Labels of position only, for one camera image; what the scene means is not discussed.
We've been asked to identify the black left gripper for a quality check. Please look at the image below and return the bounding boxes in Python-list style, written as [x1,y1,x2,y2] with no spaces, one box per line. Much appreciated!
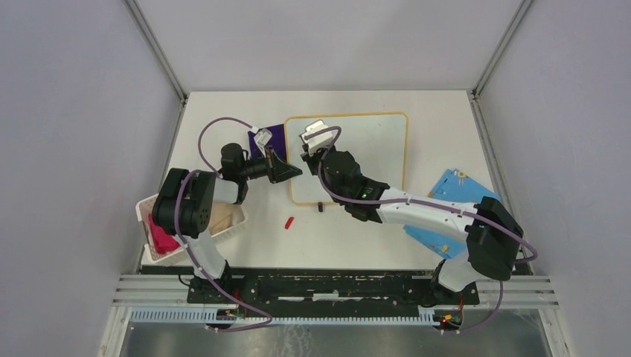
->
[238,145,301,184]

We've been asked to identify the red marker cap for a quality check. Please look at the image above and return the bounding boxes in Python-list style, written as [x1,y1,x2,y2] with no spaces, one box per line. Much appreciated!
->
[284,216,295,230]

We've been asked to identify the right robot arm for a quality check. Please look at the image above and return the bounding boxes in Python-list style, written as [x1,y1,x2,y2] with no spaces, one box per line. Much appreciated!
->
[301,149,523,303]

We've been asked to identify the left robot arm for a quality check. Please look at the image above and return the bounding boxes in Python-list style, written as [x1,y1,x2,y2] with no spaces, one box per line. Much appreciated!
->
[151,143,303,303]

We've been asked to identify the yellow framed whiteboard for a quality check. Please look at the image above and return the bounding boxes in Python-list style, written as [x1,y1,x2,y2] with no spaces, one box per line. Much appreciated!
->
[284,112,409,205]

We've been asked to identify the purple cloth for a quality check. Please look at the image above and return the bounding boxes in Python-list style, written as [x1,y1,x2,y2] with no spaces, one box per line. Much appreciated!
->
[248,124,287,161]

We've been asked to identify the beige cloth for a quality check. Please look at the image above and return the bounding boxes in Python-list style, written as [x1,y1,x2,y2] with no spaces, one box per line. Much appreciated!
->
[208,202,245,235]

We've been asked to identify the red cloth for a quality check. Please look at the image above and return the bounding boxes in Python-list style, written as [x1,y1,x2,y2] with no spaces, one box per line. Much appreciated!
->
[149,216,180,254]

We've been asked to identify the white plastic basket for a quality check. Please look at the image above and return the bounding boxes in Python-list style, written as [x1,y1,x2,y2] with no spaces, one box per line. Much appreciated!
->
[135,193,249,267]

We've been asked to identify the blue cartoon print cloth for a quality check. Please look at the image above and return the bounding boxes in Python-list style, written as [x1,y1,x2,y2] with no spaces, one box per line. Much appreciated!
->
[403,169,502,260]

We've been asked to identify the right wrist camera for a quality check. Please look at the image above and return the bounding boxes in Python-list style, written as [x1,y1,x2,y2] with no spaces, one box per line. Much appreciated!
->
[299,120,341,156]

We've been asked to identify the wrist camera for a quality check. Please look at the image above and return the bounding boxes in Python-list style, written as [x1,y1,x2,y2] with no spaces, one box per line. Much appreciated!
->
[299,120,341,156]
[250,126,273,151]

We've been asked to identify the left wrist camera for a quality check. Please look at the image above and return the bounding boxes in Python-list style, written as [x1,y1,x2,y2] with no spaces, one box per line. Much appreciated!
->
[250,126,273,151]

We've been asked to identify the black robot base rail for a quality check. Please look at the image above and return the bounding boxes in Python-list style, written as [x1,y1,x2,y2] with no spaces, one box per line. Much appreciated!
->
[187,266,480,319]

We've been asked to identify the grey aluminium frame post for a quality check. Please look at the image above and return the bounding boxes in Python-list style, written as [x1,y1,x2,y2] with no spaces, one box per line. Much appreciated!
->
[470,0,536,98]

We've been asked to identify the white slotted cable duct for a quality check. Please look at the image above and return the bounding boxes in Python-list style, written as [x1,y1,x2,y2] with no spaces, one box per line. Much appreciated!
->
[129,307,439,327]

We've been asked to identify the left aluminium frame post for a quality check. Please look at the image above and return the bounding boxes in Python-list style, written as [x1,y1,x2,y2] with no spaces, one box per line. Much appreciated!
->
[122,0,188,103]

